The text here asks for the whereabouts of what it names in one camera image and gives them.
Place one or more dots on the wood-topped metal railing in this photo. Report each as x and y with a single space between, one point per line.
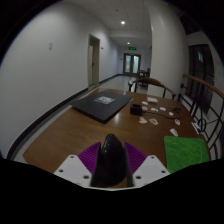
203 83

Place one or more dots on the small white sticker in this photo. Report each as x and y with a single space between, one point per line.
173 132
177 122
162 108
144 103
171 113

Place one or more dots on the small dark device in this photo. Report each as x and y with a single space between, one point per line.
176 109

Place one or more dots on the tall dark window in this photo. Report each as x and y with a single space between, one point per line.
201 76

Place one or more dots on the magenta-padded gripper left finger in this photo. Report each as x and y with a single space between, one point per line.
71 168

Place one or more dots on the black closed laptop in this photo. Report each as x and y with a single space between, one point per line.
100 106

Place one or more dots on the dark transom window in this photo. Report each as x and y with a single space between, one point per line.
190 25

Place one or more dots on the small black box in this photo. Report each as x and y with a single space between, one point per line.
136 110

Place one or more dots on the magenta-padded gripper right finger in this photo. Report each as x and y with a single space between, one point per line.
151 169

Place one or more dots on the wooden armchair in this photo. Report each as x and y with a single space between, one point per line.
151 81

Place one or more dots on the beige side door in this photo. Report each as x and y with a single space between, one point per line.
94 60

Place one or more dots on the green exit sign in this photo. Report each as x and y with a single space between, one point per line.
132 48

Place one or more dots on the green mouse pad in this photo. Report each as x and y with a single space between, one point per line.
185 153

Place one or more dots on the black computer mouse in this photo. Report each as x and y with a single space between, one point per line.
111 160

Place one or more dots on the white card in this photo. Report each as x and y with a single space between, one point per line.
152 99

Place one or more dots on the round ceiling lights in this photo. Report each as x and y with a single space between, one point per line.
123 22

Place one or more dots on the glass double door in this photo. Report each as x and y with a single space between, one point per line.
132 64

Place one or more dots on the small tan sticker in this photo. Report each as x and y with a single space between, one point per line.
153 121
142 120

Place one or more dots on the small wooden chair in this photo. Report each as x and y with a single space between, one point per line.
143 73

